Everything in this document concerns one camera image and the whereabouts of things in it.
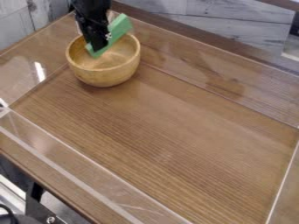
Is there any green rectangular block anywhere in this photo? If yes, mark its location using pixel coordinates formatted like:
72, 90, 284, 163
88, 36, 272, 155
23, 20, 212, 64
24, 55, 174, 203
85, 13, 134, 58

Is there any black metal table bracket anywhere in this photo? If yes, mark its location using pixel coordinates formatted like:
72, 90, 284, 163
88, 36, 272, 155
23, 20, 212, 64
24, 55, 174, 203
25, 182, 67, 224

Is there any black cable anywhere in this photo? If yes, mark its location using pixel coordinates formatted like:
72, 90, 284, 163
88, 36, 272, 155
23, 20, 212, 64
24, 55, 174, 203
0, 203, 19, 224

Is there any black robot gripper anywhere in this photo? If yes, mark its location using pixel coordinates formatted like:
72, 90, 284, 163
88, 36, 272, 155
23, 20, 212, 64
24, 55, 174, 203
71, 0, 112, 52

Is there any brown wooden bowl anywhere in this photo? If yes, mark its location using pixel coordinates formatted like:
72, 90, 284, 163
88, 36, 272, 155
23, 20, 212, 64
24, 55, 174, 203
65, 33, 142, 88

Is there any clear acrylic barrier wall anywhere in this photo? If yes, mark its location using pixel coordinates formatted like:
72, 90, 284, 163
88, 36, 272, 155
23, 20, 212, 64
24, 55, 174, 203
0, 12, 299, 224

